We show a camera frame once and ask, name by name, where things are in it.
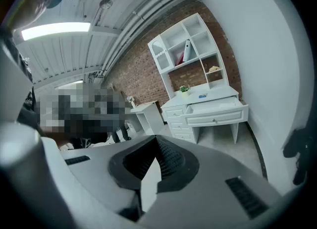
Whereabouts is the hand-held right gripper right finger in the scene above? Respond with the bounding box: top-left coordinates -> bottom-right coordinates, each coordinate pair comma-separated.
138,135 -> 283,229

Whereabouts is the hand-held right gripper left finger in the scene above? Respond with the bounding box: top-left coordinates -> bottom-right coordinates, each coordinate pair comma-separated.
42,135 -> 157,229

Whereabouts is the wide white desk drawer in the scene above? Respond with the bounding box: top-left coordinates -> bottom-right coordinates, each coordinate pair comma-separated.
184,96 -> 249,127

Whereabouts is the small white side drawer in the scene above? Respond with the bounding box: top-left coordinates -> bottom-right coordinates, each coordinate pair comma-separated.
173,131 -> 193,142
164,107 -> 186,118
169,121 -> 187,131

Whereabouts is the small white side table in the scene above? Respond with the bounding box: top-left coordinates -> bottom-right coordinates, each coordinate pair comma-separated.
130,103 -> 165,136

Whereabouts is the white desk with hutch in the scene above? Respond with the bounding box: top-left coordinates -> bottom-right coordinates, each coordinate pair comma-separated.
148,12 -> 249,145

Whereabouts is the potted plant in cream pot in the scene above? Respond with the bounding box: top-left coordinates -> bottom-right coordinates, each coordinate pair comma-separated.
179,85 -> 191,99

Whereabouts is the person's black shirt torso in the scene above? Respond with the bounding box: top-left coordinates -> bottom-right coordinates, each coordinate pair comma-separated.
14,34 -> 43,134

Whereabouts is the red book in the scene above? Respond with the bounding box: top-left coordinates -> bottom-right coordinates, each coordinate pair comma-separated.
175,51 -> 185,67

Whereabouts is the frosted glass cabinet door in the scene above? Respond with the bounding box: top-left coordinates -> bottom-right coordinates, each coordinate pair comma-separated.
151,40 -> 171,72

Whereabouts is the long ceiling light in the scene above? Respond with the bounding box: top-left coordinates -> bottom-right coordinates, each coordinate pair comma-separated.
21,22 -> 91,41

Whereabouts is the white ceiling pipe bundle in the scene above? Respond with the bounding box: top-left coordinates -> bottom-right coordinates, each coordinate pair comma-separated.
100,0 -> 191,77

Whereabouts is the person's head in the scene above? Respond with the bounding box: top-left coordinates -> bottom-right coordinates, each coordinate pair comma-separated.
0,0 -> 65,33

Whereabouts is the black door handle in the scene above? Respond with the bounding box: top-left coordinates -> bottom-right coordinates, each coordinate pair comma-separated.
283,128 -> 311,186

